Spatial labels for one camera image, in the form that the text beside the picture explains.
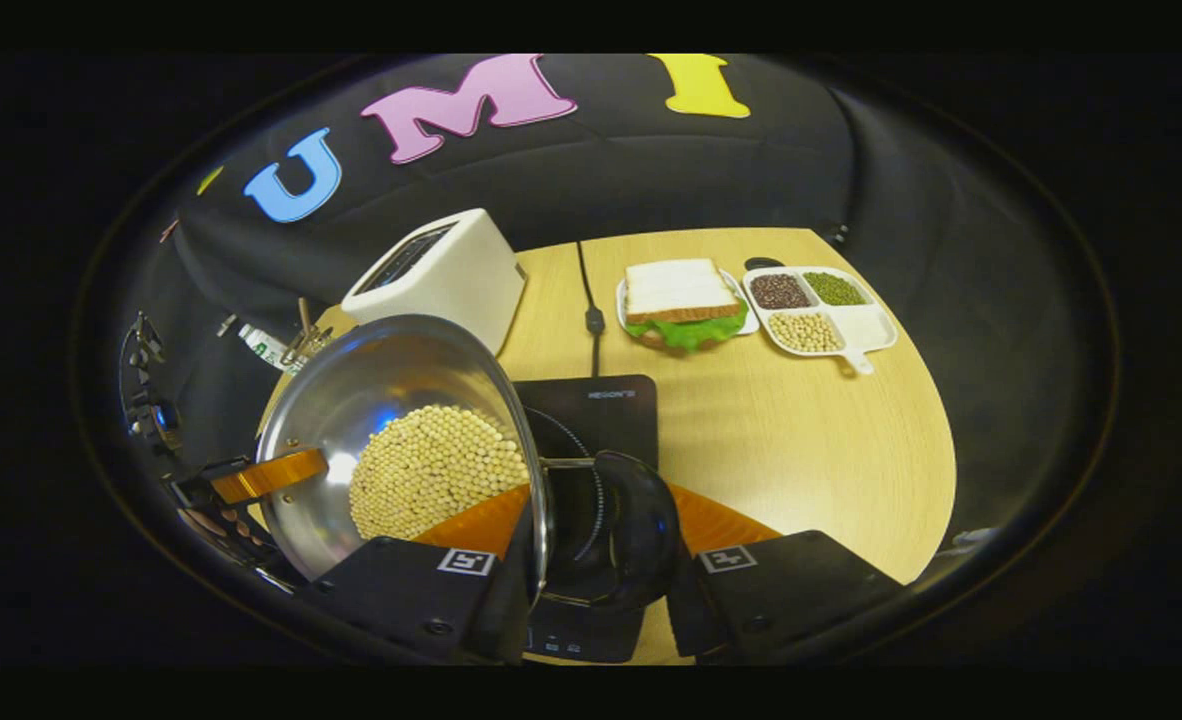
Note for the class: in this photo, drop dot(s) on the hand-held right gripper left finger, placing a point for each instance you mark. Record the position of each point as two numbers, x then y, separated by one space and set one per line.
401 600

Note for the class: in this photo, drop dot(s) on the white divided dish of beans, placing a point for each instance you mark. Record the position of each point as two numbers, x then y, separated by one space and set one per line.
866 325

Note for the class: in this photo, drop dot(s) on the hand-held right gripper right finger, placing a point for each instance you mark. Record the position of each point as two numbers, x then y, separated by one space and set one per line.
781 600

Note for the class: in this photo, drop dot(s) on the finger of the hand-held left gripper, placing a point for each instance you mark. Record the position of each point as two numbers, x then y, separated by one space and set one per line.
271 472

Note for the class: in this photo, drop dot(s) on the sandwich with lettuce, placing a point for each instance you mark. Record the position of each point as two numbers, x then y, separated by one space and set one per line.
676 295

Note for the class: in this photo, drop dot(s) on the white bottle with green label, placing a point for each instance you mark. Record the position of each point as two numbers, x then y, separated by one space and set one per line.
263 346

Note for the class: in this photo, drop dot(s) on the black backdrop cloth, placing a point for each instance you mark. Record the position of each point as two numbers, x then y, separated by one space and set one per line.
651 170

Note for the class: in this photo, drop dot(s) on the black induction cooktop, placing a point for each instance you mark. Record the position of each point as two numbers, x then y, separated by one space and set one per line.
601 410

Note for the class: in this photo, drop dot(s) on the small pink clip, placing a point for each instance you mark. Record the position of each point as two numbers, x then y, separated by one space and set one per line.
169 232

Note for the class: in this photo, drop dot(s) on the small white plate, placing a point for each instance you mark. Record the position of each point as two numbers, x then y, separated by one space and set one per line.
743 322

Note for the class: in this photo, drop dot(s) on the small grey clip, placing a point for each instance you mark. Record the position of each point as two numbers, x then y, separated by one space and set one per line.
226 325

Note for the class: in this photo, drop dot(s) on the pile of soybeans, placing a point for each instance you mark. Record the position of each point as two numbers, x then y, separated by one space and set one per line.
431 470

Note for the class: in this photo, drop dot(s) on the white toaster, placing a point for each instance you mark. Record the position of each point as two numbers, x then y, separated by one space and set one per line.
451 275

